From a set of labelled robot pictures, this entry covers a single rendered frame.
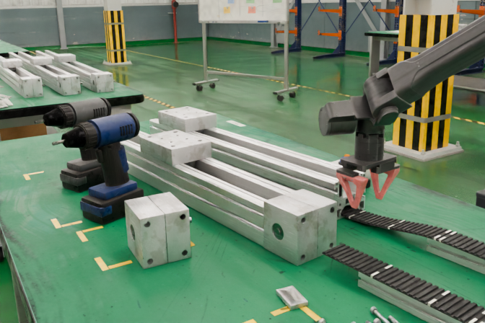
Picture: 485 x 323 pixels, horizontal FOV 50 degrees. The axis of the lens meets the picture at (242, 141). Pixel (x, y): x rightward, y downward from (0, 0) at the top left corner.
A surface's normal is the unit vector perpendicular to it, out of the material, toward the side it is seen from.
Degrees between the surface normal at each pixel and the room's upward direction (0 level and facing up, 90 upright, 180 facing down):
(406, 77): 63
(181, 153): 90
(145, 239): 90
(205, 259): 0
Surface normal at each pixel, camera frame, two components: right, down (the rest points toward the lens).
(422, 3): -0.86, 0.15
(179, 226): 0.46, 0.22
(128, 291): -0.02, -0.96
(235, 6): -0.63, 0.22
